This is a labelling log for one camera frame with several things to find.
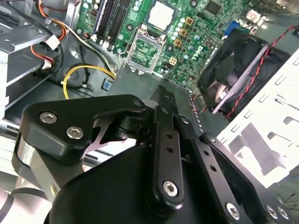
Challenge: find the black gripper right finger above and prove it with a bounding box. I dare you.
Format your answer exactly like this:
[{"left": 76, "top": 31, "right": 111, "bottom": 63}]
[{"left": 175, "top": 115, "right": 294, "bottom": 224}]

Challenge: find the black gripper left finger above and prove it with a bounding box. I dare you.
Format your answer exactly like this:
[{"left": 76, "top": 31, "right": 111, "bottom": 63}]
[{"left": 13, "top": 84, "right": 185, "bottom": 211}]

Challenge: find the silver CPU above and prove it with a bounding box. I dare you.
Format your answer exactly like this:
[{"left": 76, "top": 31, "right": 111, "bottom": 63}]
[{"left": 147, "top": 0, "right": 177, "bottom": 32}]

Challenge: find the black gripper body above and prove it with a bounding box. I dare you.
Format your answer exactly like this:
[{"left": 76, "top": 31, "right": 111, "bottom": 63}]
[{"left": 49, "top": 144, "right": 226, "bottom": 224}]

